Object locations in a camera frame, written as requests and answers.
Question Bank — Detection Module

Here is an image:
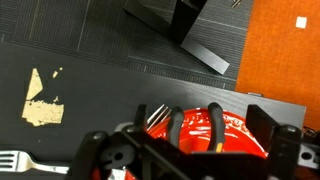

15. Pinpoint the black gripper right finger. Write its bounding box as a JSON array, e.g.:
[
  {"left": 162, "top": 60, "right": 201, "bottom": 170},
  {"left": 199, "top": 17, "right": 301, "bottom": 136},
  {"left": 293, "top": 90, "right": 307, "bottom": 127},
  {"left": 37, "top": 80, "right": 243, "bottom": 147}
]
[{"left": 246, "top": 104, "right": 303, "bottom": 180}]

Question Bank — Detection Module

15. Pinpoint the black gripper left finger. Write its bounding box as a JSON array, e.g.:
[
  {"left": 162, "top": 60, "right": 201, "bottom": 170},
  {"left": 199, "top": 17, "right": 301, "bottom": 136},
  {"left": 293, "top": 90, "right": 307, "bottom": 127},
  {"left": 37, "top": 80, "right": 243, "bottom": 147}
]
[{"left": 66, "top": 104, "right": 149, "bottom": 180}]

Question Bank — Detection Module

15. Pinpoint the red plastic bowl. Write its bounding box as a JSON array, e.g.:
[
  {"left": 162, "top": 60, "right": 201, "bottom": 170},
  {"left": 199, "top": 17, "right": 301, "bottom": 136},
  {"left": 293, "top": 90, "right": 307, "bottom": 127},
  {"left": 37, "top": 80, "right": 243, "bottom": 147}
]
[{"left": 91, "top": 107, "right": 269, "bottom": 180}]

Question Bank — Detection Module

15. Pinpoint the silver metal cutlery piece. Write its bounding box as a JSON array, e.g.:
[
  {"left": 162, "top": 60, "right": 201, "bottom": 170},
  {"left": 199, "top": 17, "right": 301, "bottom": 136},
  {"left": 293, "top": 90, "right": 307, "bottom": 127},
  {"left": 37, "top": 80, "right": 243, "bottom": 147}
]
[{"left": 146, "top": 103, "right": 173, "bottom": 132}]

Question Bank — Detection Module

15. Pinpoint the silver metal fork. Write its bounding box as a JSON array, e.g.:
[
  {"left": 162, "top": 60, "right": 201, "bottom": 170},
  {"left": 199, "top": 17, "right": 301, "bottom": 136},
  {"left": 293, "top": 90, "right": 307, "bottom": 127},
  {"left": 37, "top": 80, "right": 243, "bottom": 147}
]
[{"left": 0, "top": 149, "right": 71, "bottom": 175}]

